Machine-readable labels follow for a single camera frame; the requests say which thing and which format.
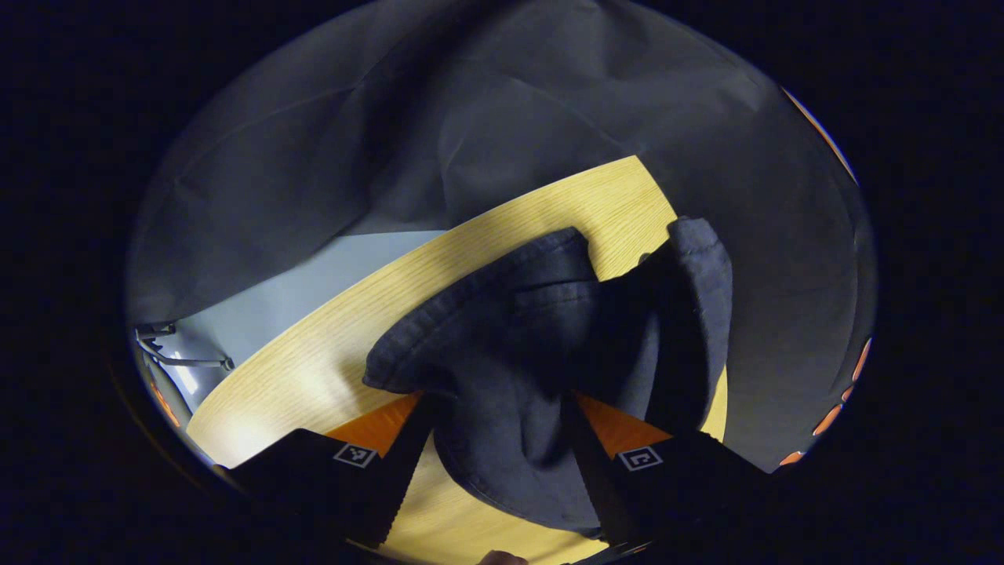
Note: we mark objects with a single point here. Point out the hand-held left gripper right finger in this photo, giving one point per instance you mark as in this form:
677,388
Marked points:
608,486

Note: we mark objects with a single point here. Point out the dark jeans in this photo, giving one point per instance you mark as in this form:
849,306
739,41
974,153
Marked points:
518,345

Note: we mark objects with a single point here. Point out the orange glowing object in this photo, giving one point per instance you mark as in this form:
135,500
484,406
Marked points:
165,404

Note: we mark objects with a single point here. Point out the black backdrop cloth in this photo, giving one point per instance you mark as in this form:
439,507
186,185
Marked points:
471,118

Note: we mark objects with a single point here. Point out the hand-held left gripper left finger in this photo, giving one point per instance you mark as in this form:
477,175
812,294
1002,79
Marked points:
392,486

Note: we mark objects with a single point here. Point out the white metal frame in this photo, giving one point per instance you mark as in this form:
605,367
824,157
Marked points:
196,362

